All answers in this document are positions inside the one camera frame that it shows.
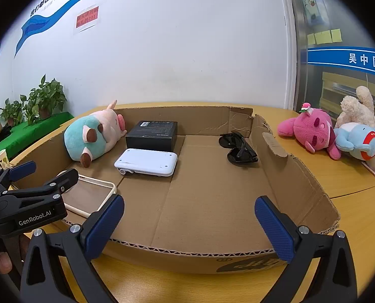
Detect teal and pink plush cow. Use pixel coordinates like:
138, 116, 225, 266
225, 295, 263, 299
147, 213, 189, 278
64, 99, 128, 168

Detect blue window banner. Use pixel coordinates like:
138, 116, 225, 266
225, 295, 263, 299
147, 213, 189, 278
307, 47, 375, 77

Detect black carton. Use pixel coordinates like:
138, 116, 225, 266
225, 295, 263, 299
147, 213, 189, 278
126, 120, 178, 152

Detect cardboard box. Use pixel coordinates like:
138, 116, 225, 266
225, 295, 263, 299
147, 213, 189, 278
9, 106, 341, 275

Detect clear phone case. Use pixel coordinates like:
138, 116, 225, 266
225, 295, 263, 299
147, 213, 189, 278
57, 170, 117, 218

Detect window frame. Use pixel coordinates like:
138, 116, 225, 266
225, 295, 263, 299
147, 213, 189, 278
284, 0, 309, 111

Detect pink plush toy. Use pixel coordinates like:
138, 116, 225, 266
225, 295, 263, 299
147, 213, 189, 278
277, 103, 342, 160

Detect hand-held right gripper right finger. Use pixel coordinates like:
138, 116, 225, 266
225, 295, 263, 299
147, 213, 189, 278
254, 196, 358, 303

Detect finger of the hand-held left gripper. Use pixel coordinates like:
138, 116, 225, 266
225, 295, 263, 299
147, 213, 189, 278
3, 168, 80, 210
0, 160, 37, 193

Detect cartoon window sticker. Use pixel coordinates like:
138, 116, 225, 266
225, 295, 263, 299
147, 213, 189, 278
301, 0, 329, 26

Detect patterned paper cup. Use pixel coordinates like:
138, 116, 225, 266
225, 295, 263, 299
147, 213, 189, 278
0, 149, 12, 169

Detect light blue plush toy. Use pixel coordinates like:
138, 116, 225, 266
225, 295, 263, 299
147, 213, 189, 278
334, 122, 375, 160

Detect large potted plant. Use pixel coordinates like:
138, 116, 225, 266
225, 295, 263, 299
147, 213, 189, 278
20, 74, 68, 125

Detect white device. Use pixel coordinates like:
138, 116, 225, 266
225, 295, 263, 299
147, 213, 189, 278
114, 148, 178, 177

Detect black sunglasses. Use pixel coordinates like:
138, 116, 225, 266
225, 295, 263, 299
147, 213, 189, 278
219, 131, 259, 165

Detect small potted plant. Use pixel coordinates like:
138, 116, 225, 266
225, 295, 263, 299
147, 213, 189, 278
0, 98, 25, 127

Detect red wall notice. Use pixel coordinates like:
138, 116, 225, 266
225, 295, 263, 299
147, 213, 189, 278
75, 5, 100, 33

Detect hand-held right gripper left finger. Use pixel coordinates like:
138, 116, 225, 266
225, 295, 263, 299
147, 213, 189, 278
19, 194, 125, 303

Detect cream plush toy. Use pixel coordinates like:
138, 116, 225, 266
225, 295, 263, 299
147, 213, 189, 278
334, 86, 375, 180

